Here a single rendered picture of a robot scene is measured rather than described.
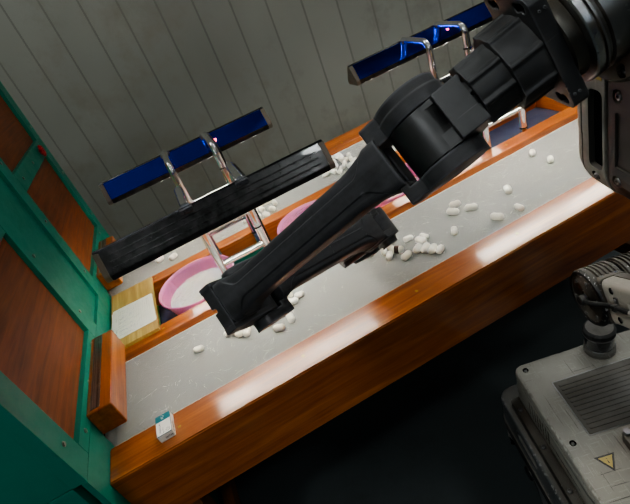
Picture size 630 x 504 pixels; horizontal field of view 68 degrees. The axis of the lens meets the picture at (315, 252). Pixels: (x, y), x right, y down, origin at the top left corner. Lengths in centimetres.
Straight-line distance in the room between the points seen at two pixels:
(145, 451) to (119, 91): 254
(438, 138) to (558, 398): 90
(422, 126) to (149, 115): 291
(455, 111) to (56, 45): 303
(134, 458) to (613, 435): 103
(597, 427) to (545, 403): 11
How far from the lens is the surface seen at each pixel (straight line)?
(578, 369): 134
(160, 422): 116
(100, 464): 117
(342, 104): 328
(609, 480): 119
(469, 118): 49
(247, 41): 316
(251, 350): 123
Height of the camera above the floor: 151
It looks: 32 degrees down
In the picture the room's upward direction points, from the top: 23 degrees counter-clockwise
